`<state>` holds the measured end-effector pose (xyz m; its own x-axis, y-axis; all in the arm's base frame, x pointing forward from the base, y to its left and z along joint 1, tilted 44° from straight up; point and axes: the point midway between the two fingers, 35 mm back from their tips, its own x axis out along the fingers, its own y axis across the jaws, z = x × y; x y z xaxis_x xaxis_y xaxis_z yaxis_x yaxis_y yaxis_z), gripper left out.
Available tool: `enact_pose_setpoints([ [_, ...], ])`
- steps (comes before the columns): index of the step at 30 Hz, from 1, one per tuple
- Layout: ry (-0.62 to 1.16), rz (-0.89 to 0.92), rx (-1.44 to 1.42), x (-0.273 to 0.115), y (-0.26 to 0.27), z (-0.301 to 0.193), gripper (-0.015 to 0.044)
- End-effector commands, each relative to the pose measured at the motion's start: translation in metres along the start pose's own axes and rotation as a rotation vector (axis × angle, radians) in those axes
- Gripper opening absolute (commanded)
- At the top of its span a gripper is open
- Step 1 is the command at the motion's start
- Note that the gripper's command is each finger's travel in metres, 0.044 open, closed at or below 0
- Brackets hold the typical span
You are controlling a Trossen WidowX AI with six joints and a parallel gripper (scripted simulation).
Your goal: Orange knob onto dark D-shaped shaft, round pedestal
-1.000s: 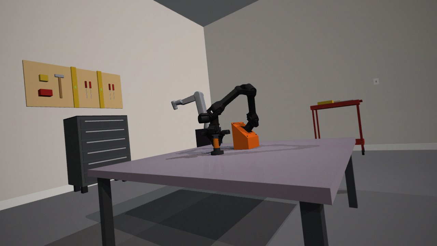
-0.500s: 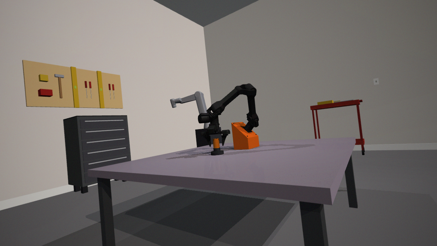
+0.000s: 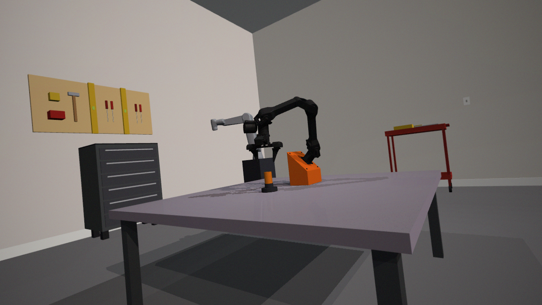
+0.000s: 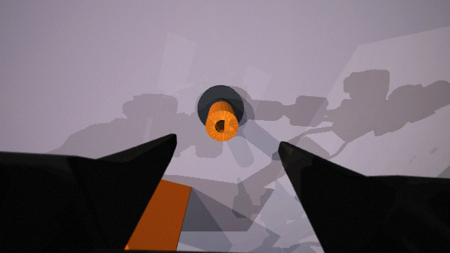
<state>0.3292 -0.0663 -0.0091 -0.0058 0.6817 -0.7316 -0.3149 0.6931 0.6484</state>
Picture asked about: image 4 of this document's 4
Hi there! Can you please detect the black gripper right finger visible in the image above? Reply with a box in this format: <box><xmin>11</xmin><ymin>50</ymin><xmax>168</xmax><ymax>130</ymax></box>
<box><xmin>278</xmin><ymin>141</ymin><xmax>450</xmax><ymax>253</ymax></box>

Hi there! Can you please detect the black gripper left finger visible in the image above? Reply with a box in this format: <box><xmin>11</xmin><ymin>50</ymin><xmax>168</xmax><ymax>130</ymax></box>
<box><xmin>0</xmin><ymin>134</ymin><xmax>177</xmax><ymax>249</ymax></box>

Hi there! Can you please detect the orange knob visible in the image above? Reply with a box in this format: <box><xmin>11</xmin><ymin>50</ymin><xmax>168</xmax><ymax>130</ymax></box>
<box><xmin>205</xmin><ymin>101</ymin><xmax>238</xmax><ymax>141</ymax></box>

